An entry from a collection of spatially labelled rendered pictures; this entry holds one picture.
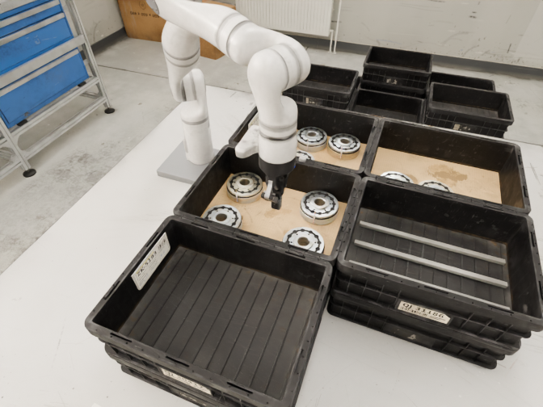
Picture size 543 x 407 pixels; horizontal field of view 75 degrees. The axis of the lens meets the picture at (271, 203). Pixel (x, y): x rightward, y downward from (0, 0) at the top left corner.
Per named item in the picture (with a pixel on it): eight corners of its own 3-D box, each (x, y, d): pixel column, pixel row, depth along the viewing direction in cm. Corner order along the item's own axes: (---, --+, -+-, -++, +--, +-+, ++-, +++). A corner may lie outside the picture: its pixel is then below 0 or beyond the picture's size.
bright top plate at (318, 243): (277, 255, 84) (277, 253, 84) (288, 224, 91) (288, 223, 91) (319, 265, 83) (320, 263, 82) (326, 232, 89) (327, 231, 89)
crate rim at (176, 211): (171, 219, 86) (169, 212, 84) (226, 148, 105) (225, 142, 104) (333, 270, 76) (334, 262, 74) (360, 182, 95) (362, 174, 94)
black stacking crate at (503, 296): (329, 292, 83) (335, 264, 75) (355, 207, 102) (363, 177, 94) (518, 354, 73) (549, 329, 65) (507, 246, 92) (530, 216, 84)
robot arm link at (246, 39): (321, 49, 56) (263, 10, 61) (281, 66, 52) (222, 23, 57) (311, 86, 62) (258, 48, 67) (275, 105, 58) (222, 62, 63)
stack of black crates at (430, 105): (405, 174, 214) (428, 107, 182) (409, 146, 233) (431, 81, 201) (477, 190, 204) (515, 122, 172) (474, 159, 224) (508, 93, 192)
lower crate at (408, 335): (323, 316, 90) (329, 291, 82) (349, 231, 110) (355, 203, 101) (495, 375, 80) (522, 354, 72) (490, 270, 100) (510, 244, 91)
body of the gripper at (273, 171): (288, 166, 66) (287, 202, 73) (302, 140, 72) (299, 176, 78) (251, 157, 68) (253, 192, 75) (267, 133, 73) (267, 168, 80)
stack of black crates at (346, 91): (278, 147, 233) (279, 82, 201) (292, 123, 252) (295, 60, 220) (338, 160, 223) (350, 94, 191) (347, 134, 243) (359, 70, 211)
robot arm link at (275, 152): (251, 131, 75) (250, 105, 71) (302, 143, 72) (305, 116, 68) (233, 157, 69) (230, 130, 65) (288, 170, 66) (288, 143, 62)
